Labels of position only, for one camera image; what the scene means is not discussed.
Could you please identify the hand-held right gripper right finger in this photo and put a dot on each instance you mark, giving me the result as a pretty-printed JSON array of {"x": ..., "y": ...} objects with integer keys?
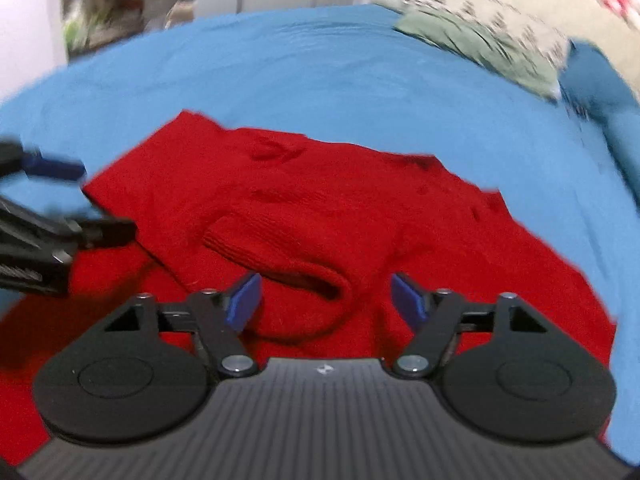
[{"x": 407, "y": 303}]

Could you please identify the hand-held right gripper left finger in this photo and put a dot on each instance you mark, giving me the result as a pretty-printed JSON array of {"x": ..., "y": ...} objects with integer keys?
[{"x": 244, "y": 304}]

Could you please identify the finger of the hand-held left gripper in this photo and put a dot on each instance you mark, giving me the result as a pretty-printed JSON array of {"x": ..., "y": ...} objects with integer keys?
[
  {"x": 50, "y": 165},
  {"x": 102, "y": 232}
]

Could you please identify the red knitted sweater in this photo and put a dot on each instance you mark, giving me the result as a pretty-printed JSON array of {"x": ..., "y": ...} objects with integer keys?
[{"x": 310, "y": 210}]

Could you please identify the grey shelf unit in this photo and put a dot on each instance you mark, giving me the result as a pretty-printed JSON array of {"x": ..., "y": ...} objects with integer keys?
[{"x": 97, "y": 7}]

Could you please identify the cardboard box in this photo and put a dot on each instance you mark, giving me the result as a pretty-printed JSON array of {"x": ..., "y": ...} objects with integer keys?
[{"x": 179, "y": 12}]

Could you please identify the blue bed sheet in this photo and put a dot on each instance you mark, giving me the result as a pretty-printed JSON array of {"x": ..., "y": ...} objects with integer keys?
[{"x": 320, "y": 75}]

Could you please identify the green cloth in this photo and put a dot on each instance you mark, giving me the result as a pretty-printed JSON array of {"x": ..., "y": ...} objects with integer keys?
[{"x": 475, "y": 45}]

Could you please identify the blue pillow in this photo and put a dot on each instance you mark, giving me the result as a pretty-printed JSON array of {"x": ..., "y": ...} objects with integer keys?
[{"x": 607, "y": 110}]

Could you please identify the white patterned pillow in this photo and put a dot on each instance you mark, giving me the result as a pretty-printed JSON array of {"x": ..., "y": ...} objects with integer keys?
[{"x": 480, "y": 7}]

